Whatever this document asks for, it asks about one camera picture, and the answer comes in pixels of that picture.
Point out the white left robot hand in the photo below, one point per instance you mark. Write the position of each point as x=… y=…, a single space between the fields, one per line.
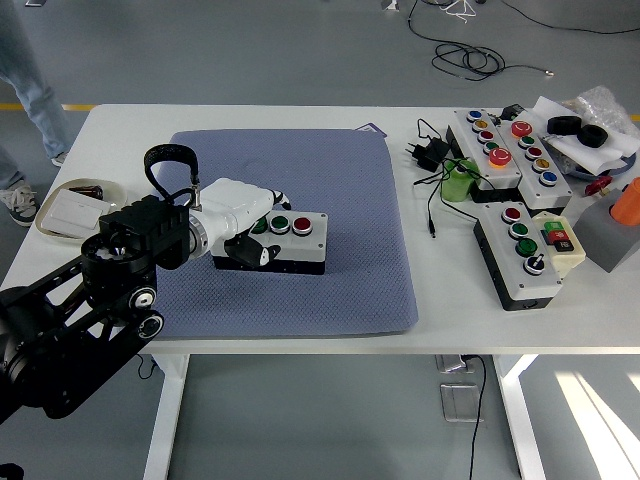
x=235 y=202

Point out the three-button control box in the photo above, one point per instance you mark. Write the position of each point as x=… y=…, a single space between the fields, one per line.
x=315 y=250

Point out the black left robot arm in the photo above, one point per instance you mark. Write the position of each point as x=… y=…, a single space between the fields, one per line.
x=135 y=235

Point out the five-button box, stop button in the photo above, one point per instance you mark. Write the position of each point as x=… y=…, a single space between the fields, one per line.
x=545 y=192
x=507 y=174

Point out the four-button box with selector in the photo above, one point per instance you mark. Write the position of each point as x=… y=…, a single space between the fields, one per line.
x=537 y=282

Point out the grey-blue textured mat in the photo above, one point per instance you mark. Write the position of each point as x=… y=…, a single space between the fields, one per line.
x=325 y=175

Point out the cream oval tray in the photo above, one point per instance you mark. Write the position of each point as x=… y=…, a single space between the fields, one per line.
x=117 y=192

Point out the dark brown small object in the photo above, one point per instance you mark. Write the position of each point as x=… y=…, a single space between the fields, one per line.
x=92 y=191

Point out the black power adapter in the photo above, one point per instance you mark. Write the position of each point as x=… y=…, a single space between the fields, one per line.
x=432 y=152

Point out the person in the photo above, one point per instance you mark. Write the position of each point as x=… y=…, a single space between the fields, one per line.
x=40 y=105

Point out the white table leg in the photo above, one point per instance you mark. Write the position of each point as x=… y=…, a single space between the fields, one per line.
x=520 y=425
x=167 y=425

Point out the small black box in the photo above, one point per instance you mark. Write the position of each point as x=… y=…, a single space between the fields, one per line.
x=512 y=111

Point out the metal floor socket plate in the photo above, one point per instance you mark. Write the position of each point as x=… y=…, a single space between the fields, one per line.
x=457 y=402

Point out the blue round plate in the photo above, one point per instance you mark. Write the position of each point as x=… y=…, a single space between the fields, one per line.
x=595 y=174

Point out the red knob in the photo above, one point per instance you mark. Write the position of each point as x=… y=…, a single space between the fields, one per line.
x=597 y=186

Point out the grey wedge block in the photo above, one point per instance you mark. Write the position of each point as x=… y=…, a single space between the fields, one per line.
x=605 y=240

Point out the white foam sheet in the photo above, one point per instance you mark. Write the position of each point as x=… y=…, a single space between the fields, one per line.
x=605 y=155

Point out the clear bubble wrap bag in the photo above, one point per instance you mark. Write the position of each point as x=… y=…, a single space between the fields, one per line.
x=605 y=107

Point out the white wall switch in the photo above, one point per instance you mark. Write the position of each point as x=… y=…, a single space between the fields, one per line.
x=70 y=210

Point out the cream switch, green red buttons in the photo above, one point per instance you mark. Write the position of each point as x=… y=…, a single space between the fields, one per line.
x=570 y=257

